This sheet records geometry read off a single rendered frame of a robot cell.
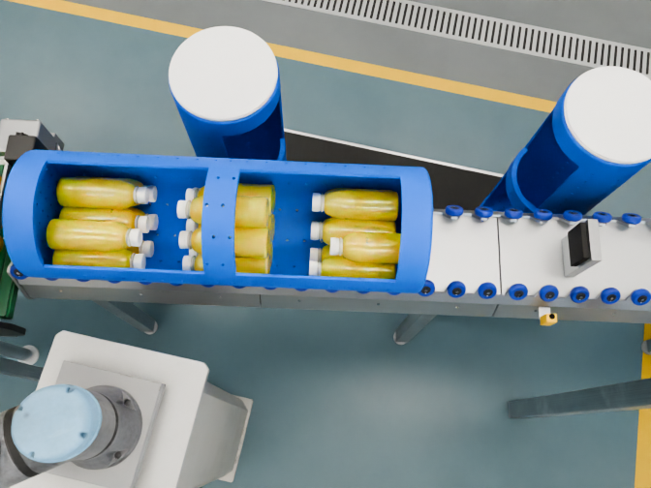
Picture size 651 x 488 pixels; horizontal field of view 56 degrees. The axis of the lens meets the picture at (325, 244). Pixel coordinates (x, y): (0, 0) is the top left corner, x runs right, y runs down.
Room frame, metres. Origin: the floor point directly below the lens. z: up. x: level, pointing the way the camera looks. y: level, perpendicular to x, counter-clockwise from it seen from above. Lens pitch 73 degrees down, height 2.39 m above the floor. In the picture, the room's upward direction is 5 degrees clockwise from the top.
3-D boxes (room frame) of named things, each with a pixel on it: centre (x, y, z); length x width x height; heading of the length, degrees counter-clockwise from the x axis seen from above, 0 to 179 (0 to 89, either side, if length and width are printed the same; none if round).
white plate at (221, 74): (0.86, 0.30, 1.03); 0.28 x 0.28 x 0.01
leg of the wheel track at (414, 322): (0.40, -0.33, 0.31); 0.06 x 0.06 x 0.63; 3
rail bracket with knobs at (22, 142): (0.62, 0.78, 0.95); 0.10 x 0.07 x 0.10; 3
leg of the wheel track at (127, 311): (0.35, 0.66, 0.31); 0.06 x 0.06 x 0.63; 3
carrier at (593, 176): (0.84, -0.72, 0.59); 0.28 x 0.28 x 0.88
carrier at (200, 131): (0.86, 0.30, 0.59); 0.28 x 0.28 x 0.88
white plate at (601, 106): (0.84, -0.72, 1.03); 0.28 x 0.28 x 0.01
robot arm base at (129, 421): (-0.01, 0.39, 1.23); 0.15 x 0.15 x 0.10
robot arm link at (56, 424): (-0.02, 0.40, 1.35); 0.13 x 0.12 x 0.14; 118
